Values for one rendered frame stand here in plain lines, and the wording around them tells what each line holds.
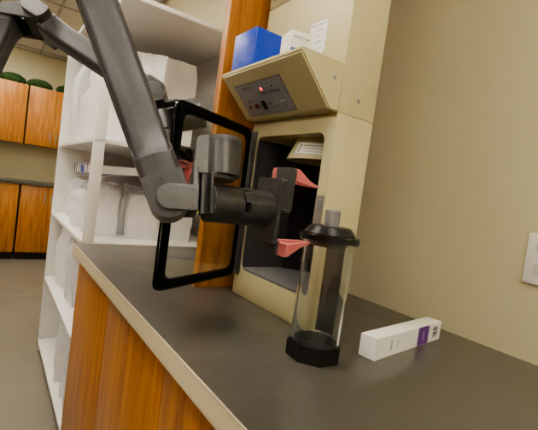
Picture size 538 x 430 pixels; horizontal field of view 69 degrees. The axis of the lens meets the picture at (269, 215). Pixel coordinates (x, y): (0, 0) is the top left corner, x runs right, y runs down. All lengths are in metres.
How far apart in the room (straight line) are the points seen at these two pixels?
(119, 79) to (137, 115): 0.06
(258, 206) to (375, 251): 0.75
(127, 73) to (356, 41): 0.49
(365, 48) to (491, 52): 0.40
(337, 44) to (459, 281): 0.66
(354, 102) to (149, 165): 0.49
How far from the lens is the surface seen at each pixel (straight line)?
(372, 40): 0.95
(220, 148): 0.57
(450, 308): 1.16
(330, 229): 0.68
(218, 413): 0.59
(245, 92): 1.01
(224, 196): 0.55
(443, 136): 1.20
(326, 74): 0.84
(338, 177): 0.85
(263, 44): 0.99
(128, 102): 0.59
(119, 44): 0.63
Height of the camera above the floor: 1.22
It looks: 3 degrees down
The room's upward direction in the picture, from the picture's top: 8 degrees clockwise
